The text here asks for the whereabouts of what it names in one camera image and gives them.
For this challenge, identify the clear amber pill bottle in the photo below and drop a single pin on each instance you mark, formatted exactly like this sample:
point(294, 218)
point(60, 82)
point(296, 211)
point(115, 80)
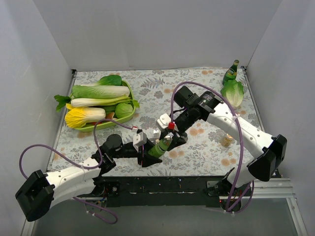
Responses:
point(226, 140)

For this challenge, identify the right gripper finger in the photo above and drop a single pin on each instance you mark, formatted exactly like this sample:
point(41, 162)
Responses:
point(178, 140)
point(164, 135)

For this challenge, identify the green lettuce head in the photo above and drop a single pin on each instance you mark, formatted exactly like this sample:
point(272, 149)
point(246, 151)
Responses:
point(233, 92)

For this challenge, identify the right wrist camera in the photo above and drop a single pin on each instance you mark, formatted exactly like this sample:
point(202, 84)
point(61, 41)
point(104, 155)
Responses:
point(164, 123)

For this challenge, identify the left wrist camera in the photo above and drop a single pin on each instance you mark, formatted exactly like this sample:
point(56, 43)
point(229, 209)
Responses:
point(139, 139)

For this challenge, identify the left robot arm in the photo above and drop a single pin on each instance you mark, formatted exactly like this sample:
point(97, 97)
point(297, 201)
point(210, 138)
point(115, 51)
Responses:
point(41, 191)

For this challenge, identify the white stalk bok choy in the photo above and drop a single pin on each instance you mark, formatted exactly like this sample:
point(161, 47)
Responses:
point(87, 102)

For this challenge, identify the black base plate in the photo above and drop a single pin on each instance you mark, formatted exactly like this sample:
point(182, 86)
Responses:
point(206, 191)

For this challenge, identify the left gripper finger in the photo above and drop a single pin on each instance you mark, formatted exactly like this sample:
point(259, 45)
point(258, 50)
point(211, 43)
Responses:
point(151, 142)
point(147, 160)

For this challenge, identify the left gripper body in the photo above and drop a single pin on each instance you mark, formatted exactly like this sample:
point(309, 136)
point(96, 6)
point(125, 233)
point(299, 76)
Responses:
point(141, 155)

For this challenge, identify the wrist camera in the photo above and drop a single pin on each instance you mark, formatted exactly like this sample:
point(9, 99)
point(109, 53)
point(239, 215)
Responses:
point(139, 139)
point(164, 123)

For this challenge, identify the yellow cabbage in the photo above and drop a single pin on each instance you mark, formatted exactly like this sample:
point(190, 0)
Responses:
point(79, 117)

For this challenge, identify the aluminium frame rail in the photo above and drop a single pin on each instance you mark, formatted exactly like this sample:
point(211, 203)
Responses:
point(275, 188)

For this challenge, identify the grey weekly pill organizer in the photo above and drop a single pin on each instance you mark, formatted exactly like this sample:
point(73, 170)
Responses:
point(155, 136)

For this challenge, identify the round green cabbage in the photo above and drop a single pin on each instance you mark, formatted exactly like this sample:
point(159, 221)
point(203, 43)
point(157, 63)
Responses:
point(123, 110)

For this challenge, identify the green plastic tray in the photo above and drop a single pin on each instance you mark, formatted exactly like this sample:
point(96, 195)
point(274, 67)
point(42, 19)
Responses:
point(110, 119)

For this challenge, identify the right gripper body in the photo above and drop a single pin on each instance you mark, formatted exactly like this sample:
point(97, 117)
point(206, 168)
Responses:
point(175, 131)

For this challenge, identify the green pill bottle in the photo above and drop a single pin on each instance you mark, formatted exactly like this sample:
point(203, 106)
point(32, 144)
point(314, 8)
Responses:
point(160, 148)

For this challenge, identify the dark green leafy vegetable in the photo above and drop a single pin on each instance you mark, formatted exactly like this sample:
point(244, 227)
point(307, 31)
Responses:
point(110, 80)

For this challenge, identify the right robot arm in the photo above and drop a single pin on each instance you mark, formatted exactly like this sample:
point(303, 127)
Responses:
point(267, 151)

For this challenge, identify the green napa cabbage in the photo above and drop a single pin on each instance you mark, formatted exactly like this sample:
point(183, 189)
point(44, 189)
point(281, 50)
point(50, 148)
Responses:
point(99, 92)

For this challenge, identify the green glass bottle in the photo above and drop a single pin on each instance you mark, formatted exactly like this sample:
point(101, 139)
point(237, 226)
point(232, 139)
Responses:
point(231, 73)

